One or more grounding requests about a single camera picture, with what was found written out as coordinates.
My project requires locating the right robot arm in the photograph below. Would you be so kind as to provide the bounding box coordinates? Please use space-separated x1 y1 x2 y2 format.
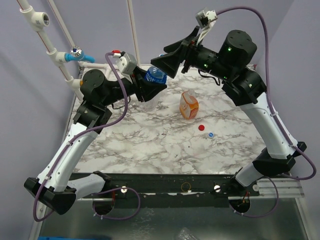
150 26 307 196

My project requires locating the blue faucet valve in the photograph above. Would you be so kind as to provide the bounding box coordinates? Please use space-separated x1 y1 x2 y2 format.
64 46 95 64

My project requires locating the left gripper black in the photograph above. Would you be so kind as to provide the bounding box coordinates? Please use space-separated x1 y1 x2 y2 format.
101 64 167 107

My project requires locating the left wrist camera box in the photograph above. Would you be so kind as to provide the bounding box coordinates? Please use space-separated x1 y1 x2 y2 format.
116 52 138 75

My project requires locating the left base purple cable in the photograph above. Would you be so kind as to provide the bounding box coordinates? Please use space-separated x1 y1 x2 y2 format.
91 187 141 221

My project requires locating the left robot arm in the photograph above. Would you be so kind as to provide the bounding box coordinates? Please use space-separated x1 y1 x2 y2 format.
24 67 167 215

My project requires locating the red bottle cap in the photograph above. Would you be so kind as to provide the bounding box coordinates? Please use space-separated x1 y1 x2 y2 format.
198 124 205 131

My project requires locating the white pvc pipe frame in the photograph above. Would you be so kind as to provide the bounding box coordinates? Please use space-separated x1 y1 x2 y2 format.
16 0 143 101

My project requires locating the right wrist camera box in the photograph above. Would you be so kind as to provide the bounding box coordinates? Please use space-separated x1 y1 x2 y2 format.
195 7 218 45

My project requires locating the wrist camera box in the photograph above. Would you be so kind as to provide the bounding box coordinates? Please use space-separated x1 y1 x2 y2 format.
195 7 218 45
116 52 138 75

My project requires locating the blue label water bottle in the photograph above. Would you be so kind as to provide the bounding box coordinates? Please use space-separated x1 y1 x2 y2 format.
141 65 167 112

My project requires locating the blue white bottle cap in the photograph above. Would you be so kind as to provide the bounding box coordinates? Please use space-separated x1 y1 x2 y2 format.
208 132 215 138

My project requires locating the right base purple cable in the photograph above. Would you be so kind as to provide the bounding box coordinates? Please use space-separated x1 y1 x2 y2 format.
229 176 280 218

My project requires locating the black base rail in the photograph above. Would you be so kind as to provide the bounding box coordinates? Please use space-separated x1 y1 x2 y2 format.
67 172 261 209

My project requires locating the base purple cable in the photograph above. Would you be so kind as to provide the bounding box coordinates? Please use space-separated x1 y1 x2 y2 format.
229 176 280 218
91 187 141 221

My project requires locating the orange plastic jar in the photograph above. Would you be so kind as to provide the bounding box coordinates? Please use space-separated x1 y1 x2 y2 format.
179 89 199 120

